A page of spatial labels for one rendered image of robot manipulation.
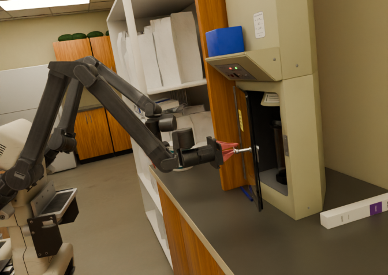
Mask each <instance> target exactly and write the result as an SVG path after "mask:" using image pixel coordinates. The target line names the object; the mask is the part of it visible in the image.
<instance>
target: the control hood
mask: <svg viewBox="0 0 388 275"><path fill-rule="evenodd" d="M205 60H206V62H208V63H209V64H210V65H211V66H212V67H213V68H215V69H216V70H217V71H218V72H219V73H221V74H222V75H224V76H225V77H226V78H227V79H228V80H238V81H280V80H281V79H282V72H281V60H280V53H279V47H271V48H267V49H260V50H252V51H246V52H241V53H234V54H227V55H220V56H216V57H209V58H206V59H205ZM226 64H239V65H241V66H242V67H243V68H244V69H245V70H246V71H247V72H249V73H250V74H251V75H252V76H253V77H254V78H256V79H257V80H251V79H230V78H229V77H227V76H226V75H225V74H224V73H223V72H221V71H220V70H219V69H218V68H217V67H215V65H226Z"/></svg>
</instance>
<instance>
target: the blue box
mask: <svg viewBox="0 0 388 275"><path fill-rule="evenodd" d="M206 40H207V48H208V56H209V57H216V56H220V55H227V54H234V53H241V52H244V51H245V50H244V41H243V31H242V26H235V27H227V28H218V29H214V30H212V31H209V32H206Z"/></svg>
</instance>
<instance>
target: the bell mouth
mask: <svg viewBox="0 0 388 275"><path fill-rule="evenodd" d="M261 105H263V106H280V105H279V96H278V94H277V93H276V92H264V95H263V98H262V101H261Z"/></svg>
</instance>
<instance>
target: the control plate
mask: <svg viewBox="0 0 388 275"><path fill-rule="evenodd" d="M215 67H217V68H218V69H219V70H220V71H221V72H223V73H224V74H225V75H226V76H227V77H229V78H230V79H251V80H257V79H256V78H254V77H253V76H252V75H251V74H250V73H249V72H247V71H246V70H245V69H244V68H243V67H242V66H241V65H239V64H226V65H215ZM235 67H236V68H237V69H236V68H235ZM230 68H232V69H230ZM234 73H235V74H236V75H237V76H238V74H239V75H240V76H239V77H236V76H235V75H234ZM242 74H243V76H242ZM245 74H246V75H247V76H245ZM228 75H229V76H228ZM231 75H233V76H234V77H232V76H231Z"/></svg>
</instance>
